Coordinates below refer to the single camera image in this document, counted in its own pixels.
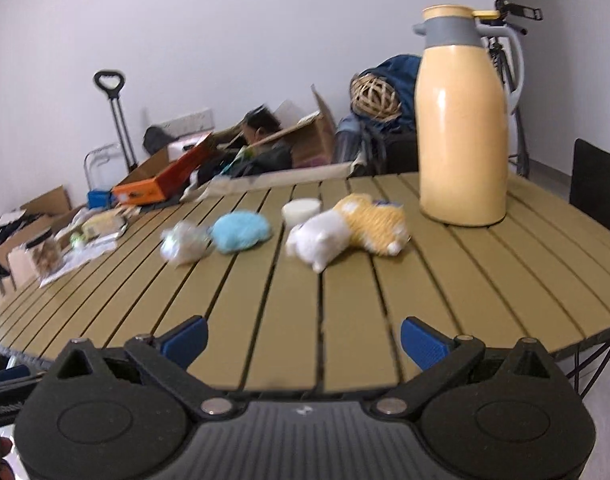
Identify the black folding chair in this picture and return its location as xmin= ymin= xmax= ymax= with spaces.
xmin=569 ymin=138 xmax=610 ymax=243

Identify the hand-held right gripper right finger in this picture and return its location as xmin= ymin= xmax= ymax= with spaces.
xmin=369 ymin=316 xmax=566 ymax=418

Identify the black camera tripod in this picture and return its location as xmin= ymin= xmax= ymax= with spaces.
xmin=490 ymin=0 xmax=543 ymax=178

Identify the pile of open cardboard boxes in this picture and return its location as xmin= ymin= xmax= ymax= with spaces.
xmin=0 ymin=185 xmax=86 ymax=286

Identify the clear plastic box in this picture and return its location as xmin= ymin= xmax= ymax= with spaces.
xmin=32 ymin=235 xmax=63 ymax=276

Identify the yellow thermos jug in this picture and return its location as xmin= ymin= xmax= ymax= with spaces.
xmin=412 ymin=4 xmax=524 ymax=227

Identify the black hand trolley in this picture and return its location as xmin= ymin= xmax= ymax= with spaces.
xmin=85 ymin=70 xmax=140 ymax=196

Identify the rattan ball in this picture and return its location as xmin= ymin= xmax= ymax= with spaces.
xmin=350 ymin=72 xmax=403 ymax=121

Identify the white round roll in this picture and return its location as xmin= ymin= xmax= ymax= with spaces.
xmin=281 ymin=198 xmax=324 ymax=226

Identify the large open cardboard box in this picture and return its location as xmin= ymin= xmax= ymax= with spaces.
xmin=212 ymin=85 xmax=336 ymax=168

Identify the yellow plush toy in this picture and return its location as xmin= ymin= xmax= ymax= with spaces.
xmin=332 ymin=192 xmax=410 ymax=257

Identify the black bundle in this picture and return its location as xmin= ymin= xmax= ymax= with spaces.
xmin=240 ymin=105 xmax=293 ymax=176

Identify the clear plastic wrapper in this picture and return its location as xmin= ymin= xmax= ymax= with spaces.
xmin=160 ymin=220 xmax=213 ymax=266

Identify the black bag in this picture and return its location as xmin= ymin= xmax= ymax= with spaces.
xmin=144 ymin=126 xmax=180 ymax=153

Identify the beige packet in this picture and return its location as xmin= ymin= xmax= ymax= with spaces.
xmin=80 ymin=210 xmax=128 ymax=241

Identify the tan folding slat table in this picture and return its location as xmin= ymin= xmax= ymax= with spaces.
xmin=0 ymin=170 xmax=610 ymax=403

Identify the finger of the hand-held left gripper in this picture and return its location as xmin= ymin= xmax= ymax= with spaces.
xmin=0 ymin=364 xmax=36 ymax=387

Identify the blue bag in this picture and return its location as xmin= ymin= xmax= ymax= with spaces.
xmin=335 ymin=54 xmax=423 ymax=176

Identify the light blue fuzzy plush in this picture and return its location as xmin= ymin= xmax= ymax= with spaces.
xmin=211 ymin=211 xmax=273 ymax=254

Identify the long beige cardboard piece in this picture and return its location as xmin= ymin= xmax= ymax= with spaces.
xmin=205 ymin=160 xmax=366 ymax=201

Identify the orange box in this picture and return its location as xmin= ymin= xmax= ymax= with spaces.
xmin=112 ymin=132 xmax=218 ymax=206

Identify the white wall socket strip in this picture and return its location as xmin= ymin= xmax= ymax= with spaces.
xmin=147 ymin=107 xmax=214 ymax=136

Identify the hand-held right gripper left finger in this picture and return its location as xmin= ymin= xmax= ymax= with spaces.
xmin=49 ymin=316 xmax=236 ymax=422

